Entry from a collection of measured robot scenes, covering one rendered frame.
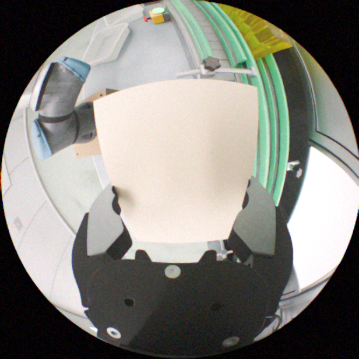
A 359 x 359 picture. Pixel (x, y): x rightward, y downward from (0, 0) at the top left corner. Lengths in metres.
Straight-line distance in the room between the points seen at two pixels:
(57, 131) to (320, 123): 0.62
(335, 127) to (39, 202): 3.82
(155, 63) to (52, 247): 3.69
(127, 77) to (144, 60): 0.09
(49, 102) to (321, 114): 0.59
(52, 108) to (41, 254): 3.41
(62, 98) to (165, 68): 0.35
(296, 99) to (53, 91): 0.62
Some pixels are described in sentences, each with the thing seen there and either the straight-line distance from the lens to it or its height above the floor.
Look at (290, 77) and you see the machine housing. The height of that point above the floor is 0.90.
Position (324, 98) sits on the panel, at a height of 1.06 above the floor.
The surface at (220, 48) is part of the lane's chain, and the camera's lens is 0.40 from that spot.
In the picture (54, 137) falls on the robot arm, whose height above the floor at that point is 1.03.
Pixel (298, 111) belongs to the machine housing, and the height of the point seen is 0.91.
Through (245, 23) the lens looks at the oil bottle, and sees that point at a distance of 0.36.
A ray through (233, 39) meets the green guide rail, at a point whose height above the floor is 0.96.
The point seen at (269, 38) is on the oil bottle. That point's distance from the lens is 0.29.
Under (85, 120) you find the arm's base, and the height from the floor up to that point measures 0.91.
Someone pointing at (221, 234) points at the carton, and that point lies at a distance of 0.16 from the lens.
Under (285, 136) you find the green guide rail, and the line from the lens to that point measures 0.36.
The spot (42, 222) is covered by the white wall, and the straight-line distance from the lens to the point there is 3.52.
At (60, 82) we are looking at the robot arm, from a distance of 0.29.
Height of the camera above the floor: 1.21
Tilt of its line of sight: 60 degrees down
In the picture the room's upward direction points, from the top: 178 degrees counter-clockwise
